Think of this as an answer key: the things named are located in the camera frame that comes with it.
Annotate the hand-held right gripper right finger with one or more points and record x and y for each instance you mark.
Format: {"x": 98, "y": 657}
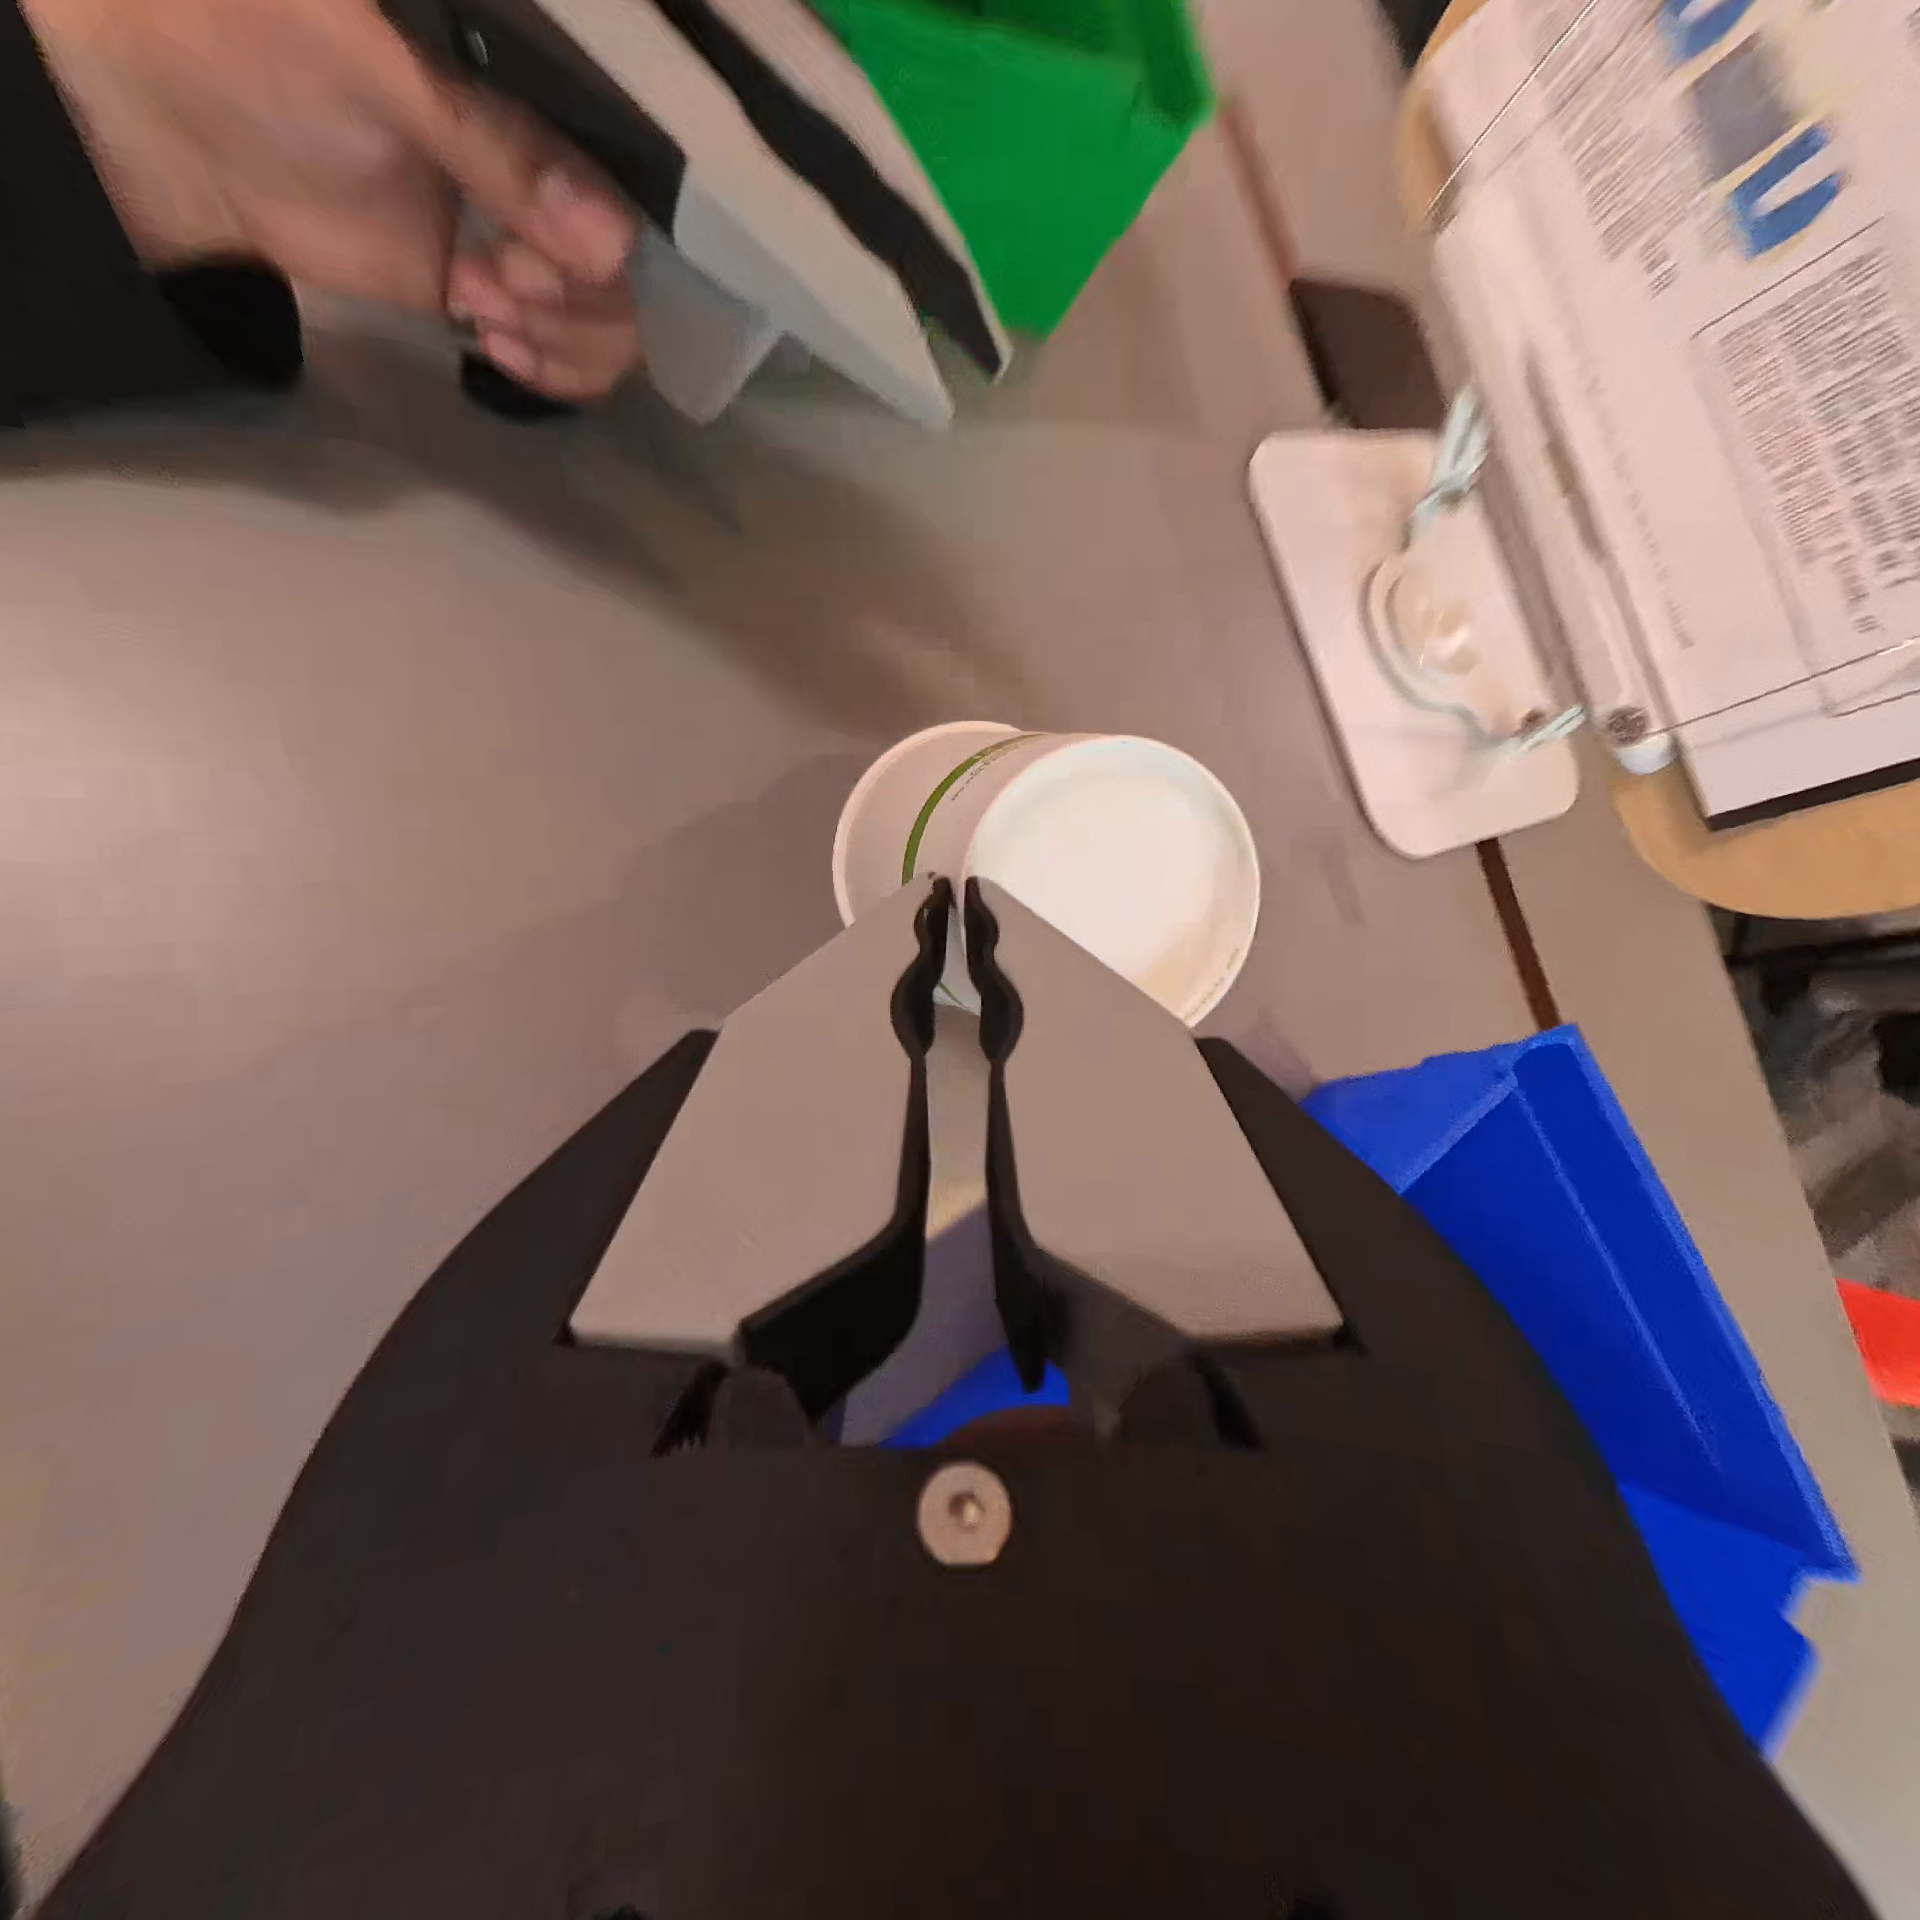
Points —
{"x": 1154, "y": 1200}

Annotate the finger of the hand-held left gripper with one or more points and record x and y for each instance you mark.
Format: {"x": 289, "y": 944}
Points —
{"x": 902, "y": 195}
{"x": 797, "y": 284}

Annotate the printed paper sheet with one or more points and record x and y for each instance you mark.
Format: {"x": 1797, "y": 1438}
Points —
{"x": 1725, "y": 375}

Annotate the white paper cup green band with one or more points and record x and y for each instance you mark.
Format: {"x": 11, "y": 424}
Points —
{"x": 1109, "y": 855}

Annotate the person's left forearm black sleeve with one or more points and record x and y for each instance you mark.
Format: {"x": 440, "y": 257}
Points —
{"x": 77, "y": 301}

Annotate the white metal stand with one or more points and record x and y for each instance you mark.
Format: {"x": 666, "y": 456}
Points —
{"x": 1349, "y": 676}

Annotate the person's left hand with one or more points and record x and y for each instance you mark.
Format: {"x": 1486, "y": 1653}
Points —
{"x": 270, "y": 136}

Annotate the blue plastic bin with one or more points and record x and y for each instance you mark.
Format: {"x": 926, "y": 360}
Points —
{"x": 1576, "y": 1277}

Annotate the green plastic bin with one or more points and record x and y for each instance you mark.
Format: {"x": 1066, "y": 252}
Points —
{"x": 1021, "y": 149}

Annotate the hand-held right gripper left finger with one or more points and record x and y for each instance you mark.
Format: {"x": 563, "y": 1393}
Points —
{"x": 781, "y": 1184}

